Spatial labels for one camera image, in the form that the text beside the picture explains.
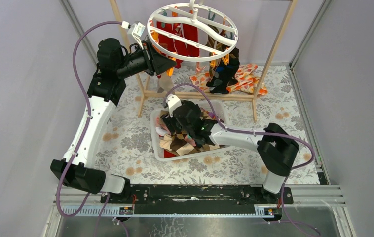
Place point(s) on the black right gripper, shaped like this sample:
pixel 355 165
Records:
pixel 168 121

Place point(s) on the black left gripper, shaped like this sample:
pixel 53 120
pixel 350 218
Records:
pixel 149 59

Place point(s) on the brown beige striped sock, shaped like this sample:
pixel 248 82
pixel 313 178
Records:
pixel 176 146

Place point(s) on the orange clothespin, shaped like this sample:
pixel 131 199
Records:
pixel 170 71

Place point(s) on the grey sock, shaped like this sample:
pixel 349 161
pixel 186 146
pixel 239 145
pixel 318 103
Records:
pixel 165 83

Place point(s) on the white round sock hanger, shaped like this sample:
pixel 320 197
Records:
pixel 180 31

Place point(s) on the brown yellow argyle sock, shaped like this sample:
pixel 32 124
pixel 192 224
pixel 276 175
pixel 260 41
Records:
pixel 169 122

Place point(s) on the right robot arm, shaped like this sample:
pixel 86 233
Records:
pixel 275 147

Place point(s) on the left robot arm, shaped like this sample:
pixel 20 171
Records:
pixel 115 64

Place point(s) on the white laundry basket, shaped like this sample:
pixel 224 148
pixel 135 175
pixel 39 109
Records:
pixel 158 130

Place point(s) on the pink clothespin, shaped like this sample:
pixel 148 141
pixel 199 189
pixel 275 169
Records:
pixel 199 68

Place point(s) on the brown argyle hanging sock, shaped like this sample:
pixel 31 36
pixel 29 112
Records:
pixel 220 47

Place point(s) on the orange patterned cloth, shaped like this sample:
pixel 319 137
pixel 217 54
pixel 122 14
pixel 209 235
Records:
pixel 246 76

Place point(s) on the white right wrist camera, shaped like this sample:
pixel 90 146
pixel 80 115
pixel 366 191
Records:
pixel 172 102

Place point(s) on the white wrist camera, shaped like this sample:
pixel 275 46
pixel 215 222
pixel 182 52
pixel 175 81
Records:
pixel 172 102
pixel 135 31

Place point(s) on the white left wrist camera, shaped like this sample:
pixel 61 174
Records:
pixel 135 31

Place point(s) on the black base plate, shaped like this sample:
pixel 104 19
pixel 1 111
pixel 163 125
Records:
pixel 153 194

